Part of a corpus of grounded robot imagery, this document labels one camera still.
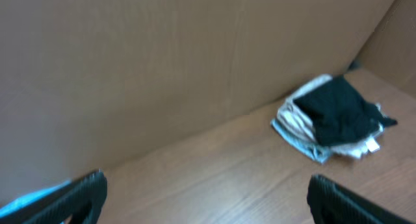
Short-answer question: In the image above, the black t-shirt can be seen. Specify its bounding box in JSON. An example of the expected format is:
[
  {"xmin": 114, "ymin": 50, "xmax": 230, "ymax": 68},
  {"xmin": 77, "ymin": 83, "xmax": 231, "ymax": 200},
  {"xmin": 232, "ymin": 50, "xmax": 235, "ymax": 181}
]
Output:
[{"xmin": 294, "ymin": 76, "xmax": 398, "ymax": 147}]

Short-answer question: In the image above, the grey folded garment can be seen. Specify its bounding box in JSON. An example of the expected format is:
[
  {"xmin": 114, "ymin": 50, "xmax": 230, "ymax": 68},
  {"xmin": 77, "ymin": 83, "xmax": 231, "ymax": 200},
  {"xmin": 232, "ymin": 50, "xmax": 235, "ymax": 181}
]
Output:
[{"xmin": 270, "ymin": 118, "xmax": 333, "ymax": 164}]

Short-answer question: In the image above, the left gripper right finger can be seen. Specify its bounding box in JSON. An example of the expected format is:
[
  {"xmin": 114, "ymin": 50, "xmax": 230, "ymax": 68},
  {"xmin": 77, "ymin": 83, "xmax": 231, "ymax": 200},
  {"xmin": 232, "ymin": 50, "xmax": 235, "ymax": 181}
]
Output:
[{"xmin": 307, "ymin": 174, "xmax": 411, "ymax": 224}]

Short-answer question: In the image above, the beige folded garment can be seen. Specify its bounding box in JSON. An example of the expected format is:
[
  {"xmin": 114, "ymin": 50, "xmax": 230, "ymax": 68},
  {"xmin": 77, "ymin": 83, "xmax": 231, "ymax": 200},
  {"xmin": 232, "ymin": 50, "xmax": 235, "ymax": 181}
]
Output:
[{"xmin": 275, "ymin": 74, "xmax": 384, "ymax": 159}]

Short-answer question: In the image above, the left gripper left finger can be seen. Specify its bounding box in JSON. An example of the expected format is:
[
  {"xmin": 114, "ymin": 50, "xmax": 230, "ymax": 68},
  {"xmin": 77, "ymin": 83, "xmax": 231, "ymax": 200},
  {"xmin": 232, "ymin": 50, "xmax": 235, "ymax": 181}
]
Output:
[{"xmin": 1, "ymin": 169, "xmax": 108, "ymax": 224}]

